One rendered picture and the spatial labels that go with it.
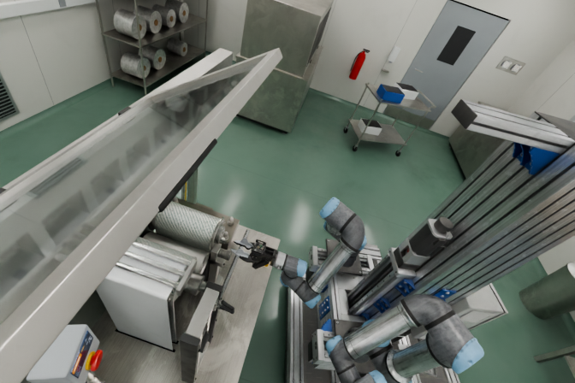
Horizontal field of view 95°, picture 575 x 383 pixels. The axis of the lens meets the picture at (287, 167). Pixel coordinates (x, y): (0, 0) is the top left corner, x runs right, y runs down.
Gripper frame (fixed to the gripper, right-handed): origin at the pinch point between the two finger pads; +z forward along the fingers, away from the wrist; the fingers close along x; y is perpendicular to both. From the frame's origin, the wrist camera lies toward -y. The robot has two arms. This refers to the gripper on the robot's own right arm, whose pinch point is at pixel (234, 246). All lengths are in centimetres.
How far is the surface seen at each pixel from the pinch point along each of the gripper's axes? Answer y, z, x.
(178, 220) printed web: 21.4, 22.6, 9.4
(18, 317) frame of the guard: 91, 4, 61
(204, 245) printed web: 14.8, 10.1, 12.2
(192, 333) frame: 36, -3, 46
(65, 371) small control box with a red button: 63, 9, 62
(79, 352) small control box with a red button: 62, 9, 59
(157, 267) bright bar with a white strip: 37, 15, 34
